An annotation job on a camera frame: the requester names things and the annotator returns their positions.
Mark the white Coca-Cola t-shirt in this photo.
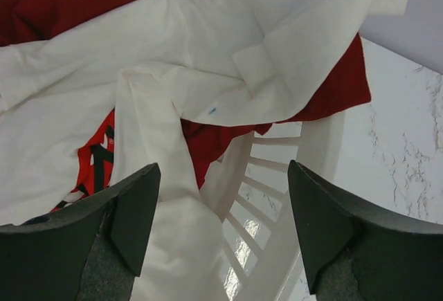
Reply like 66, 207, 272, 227
1, 0, 408, 300

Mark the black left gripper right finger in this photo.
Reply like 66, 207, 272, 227
287, 161, 442, 300

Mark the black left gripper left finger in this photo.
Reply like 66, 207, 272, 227
1, 164, 161, 300

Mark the white plastic laundry basket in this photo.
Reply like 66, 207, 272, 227
201, 113, 345, 300

